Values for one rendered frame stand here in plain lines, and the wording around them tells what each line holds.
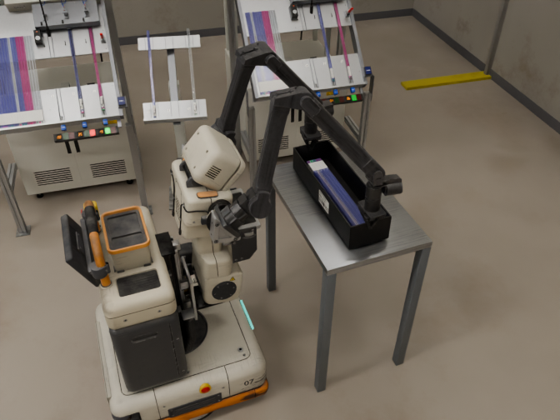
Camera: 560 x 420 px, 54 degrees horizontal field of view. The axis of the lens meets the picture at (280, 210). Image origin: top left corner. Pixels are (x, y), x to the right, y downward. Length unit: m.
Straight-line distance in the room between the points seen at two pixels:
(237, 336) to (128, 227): 0.73
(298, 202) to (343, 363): 0.87
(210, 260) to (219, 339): 0.47
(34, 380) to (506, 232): 2.74
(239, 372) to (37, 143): 1.99
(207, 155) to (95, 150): 1.88
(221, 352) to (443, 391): 1.05
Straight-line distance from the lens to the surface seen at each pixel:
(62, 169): 3.80
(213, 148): 1.90
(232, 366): 2.43
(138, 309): 2.02
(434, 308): 3.09
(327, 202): 2.21
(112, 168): 3.79
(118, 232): 2.13
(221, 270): 2.22
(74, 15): 3.43
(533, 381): 2.97
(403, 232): 2.26
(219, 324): 2.57
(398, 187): 2.00
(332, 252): 2.13
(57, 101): 3.31
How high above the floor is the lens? 2.27
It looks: 40 degrees down
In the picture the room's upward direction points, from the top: straight up
